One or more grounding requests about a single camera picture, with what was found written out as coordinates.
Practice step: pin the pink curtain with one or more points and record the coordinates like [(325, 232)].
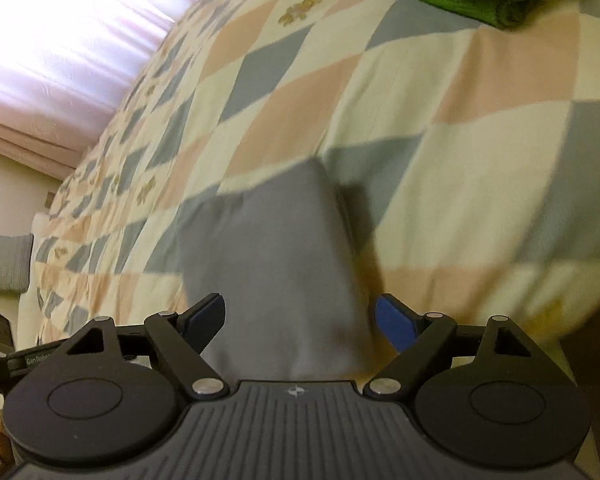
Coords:
[(25, 140)]

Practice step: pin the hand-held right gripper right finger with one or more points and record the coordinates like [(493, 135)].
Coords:
[(395, 322)]

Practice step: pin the diamond patterned quilt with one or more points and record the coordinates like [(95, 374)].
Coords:
[(430, 135)]

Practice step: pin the grey t-shirt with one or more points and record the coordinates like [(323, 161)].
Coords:
[(275, 260)]

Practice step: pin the grey checked pillow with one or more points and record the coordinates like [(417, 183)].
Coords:
[(5, 260)]

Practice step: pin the wall outlet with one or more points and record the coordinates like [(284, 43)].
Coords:
[(49, 199)]

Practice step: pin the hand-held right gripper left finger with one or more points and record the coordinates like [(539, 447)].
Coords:
[(207, 315)]

